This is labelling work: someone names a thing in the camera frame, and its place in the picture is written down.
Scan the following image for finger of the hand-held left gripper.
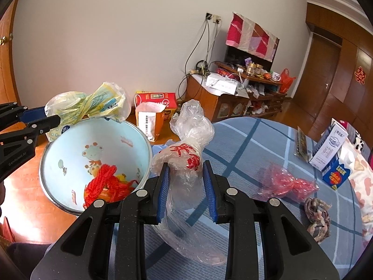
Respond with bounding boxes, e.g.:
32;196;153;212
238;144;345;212
0;102;49;128
0;114;62;148

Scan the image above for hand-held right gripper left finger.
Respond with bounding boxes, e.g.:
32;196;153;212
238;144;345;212
31;162;171;280

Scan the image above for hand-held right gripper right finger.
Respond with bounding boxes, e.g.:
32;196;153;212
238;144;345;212
202;160;340;280

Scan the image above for light blue giraffe basin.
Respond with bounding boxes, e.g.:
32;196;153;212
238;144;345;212
39;117;153;216

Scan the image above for clear plastic bag red print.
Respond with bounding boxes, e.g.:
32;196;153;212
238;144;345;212
150;100;231;264

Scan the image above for yellow printed plastic bag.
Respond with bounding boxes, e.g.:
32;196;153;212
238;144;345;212
44;82;132;141

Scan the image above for red mesh bag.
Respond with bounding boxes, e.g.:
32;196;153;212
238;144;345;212
83;164;140;209

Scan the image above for wooden cabinet door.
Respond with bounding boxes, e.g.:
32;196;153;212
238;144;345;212
0;0;22;105

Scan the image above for blue plaid tablecloth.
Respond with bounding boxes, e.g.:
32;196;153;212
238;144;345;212
143;117;366;280

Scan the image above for red paper bag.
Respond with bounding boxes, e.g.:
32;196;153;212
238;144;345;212
0;216;16;242

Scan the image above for orange white paper bag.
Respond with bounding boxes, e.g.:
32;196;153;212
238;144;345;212
135;102;165;143

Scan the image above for red cardboard box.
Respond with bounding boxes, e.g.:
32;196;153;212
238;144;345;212
135;91;178;120

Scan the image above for wooden television cabinet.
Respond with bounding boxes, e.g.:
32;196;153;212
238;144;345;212
185;61;287;123

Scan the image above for dark strip wrapper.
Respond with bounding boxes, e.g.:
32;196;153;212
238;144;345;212
294;126;312;162

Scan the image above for flat white box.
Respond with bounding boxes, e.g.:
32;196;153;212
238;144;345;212
205;73;238;95

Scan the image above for white carton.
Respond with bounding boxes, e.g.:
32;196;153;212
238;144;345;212
309;122;349;172

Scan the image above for blue yellow box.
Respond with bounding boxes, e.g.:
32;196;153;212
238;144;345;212
322;152;354;192

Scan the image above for orange plastic bag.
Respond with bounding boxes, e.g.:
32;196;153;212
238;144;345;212
279;68;296;93

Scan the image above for cow print patchwork pillow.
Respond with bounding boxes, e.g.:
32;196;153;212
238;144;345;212
347;122;373;164

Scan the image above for wooden room door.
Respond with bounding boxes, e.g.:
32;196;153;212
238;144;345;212
297;32;341;120

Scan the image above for television with pink cloth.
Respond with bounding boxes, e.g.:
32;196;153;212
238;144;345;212
226;12;280;62

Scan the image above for red wardrobe decoration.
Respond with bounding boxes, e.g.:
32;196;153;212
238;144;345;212
354;66;367;85

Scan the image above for wooden wardrobe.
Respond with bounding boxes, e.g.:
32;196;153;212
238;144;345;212
306;2;373;149

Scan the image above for braided brown cloth rope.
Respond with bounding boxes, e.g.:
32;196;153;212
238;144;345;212
304;197;333;245

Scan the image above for hanging cables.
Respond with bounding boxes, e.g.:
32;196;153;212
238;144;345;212
178;20;218;101

